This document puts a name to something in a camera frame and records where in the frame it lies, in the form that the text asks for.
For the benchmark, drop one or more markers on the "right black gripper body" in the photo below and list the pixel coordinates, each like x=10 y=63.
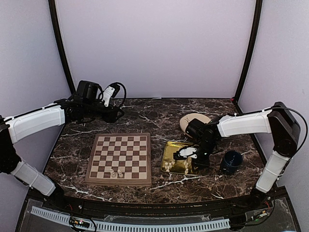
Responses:
x=208 y=148

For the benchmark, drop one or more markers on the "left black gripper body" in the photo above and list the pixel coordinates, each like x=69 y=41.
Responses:
x=107 y=117

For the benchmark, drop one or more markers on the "wooden chess board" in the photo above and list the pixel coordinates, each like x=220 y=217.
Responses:
x=129 y=152

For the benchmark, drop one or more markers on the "gold metal tray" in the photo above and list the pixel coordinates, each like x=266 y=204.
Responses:
x=178 y=167

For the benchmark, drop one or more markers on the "white chess queen piece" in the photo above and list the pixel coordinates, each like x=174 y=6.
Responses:
x=112 y=173

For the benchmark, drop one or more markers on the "white chess king piece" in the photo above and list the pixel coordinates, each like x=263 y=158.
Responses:
x=120 y=174

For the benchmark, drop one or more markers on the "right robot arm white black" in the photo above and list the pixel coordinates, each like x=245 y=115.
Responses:
x=276 y=120

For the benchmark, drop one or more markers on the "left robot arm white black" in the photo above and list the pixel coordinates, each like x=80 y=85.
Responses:
x=89 y=99

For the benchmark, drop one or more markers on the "white chess piece cluster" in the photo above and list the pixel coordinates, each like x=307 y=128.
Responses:
x=186 y=164

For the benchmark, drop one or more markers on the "beige floral ceramic plate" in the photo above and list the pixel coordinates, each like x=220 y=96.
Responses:
x=185 y=120

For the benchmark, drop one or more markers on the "dark blue mug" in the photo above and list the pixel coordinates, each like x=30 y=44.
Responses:
x=231 y=162

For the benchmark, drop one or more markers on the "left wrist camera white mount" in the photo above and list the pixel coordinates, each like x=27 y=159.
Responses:
x=110 y=92

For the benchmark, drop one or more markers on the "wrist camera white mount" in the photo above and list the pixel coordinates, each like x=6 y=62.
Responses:
x=185 y=152
x=110 y=92

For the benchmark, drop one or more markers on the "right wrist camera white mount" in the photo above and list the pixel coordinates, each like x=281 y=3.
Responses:
x=185 y=152

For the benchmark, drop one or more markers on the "white cable duct strip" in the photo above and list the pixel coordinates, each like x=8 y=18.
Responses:
x=92 y=225

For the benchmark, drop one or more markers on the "left black frame post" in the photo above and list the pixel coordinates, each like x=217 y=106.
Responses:
x=60 y=45

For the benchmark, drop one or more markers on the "black frame post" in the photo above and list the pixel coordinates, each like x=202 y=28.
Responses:
x=250 y=49
x=60 y=45

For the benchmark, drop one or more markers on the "right black frame post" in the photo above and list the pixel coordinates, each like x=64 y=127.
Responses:
x=250 y=49

